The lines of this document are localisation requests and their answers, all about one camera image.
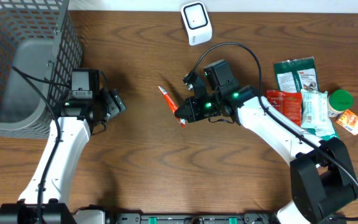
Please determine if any red packet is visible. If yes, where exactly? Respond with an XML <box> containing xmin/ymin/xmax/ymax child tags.
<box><xmin>158</xmin><ymin>85</ymin><xmax>186</xmax><ymax>128</ymax></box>

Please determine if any red snack bag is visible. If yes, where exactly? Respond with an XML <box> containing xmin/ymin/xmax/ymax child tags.
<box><xmin>266</xmin><ymin>90</ymin><xmax>302</xmax><ymax>126</ymax></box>

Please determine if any green white 3M package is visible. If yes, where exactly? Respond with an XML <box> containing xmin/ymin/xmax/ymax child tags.
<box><xmin>273</xmin><ymin>57</ymin><xmax>339</xmax><ymax>140</ymax></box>

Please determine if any white small packet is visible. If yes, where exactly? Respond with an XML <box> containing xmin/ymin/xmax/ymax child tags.
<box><xmin>301</xmin><ymin>90</ymin><xmax>328</xmax><ymax>129</ymax></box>

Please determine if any green lid jar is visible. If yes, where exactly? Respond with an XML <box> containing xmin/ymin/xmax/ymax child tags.
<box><xmin>328</xmin><ymin>90</ymin><xmax>354</xmax><ymax>118</ymax></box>

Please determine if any orange Kleenex tissue pack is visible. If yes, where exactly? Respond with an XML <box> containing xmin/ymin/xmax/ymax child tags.
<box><xmin>336</xmin><ymin>110</ymin><xmax>358</xmax><ymax>135</ymax></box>

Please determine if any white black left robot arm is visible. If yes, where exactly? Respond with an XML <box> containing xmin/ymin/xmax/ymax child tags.
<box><xmin>0</xmin><ymin>68</ymin><xmax>126</xmax><ymax>223</ymax></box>

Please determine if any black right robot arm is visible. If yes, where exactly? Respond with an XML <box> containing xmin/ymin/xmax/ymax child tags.
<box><xmin>175</xmin><ymin>73</ymin><xmax>358</xmax><ymax>223</ymax></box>

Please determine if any white barcode scanner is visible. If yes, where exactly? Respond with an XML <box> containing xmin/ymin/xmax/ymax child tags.
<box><xmin>180</xmin><ymin>1</ymin><xmax>213</xmax><ymax>46</ymax></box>

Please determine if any grey mesh basket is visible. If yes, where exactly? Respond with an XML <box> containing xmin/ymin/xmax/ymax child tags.
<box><xmin>0</xmin><ymin>0</ymin><xmax>83</xmax><ymax>139</ymax></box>

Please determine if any black mounting rail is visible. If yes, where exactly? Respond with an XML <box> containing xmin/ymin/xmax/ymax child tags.
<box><xmin>73</xmin><ymin>203</ymin><xmax>347</xmax><ymax>224</ymax></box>

